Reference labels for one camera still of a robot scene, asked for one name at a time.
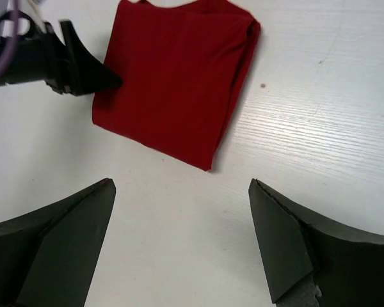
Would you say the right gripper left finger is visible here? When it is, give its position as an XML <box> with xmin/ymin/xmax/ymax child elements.
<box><xmin>0</xmin><ymin>178</ymin><xmax>116</xmax><ymax>306</ymax></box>

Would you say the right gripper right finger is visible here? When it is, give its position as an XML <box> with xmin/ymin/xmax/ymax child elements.
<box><xmin>248</xmin><ymin>179</ymin><xmax>384</xmax><ymax>306</ymax></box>

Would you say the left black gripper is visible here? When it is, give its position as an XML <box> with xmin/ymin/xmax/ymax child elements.
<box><xmin>0</xmin><ymin>12</ymin><xmax>122</xmax><ymax>97</ymax></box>

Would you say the red t-shirt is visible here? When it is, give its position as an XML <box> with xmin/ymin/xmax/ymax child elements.
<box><xmin>92</xmin><ymin>1</ymin><xmax>261</xmax><ymax>171</ymax></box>

